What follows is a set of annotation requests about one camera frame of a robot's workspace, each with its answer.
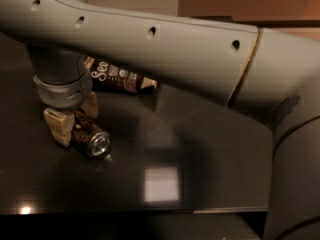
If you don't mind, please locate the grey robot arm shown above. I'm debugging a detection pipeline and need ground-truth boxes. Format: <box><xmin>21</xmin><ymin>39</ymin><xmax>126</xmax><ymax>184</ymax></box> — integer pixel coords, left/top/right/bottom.
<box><xmin>0</xmin><ymin>0</ymin><xmax>320</xmax><ymax>240</ymax></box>

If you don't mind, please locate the orange soda can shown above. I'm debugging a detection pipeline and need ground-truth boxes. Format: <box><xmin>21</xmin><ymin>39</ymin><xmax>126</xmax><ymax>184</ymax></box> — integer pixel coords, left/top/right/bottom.
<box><xmin>71</xmin><ymin>110</ymin><xmax>110</xmax><ymax>158</ymax></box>

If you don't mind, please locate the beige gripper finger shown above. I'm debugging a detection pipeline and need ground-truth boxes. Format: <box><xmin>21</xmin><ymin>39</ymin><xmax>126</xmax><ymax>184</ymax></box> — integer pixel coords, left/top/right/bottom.
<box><xmin>81</xmin><ymin>92</ymin><xmax>99</xmax><ymax>119</ymax></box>
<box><xmin>44</xmin><ymin>108</ymin><xmax>75</xmax><ymax>147</ymax></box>

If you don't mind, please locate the brown snack chip bag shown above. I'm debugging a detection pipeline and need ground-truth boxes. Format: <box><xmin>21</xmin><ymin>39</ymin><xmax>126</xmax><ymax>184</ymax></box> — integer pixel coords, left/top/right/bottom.
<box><xmin>84</xmin><ymin>57</ymin><xmax>158</xmax><ymax>94</ymax></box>

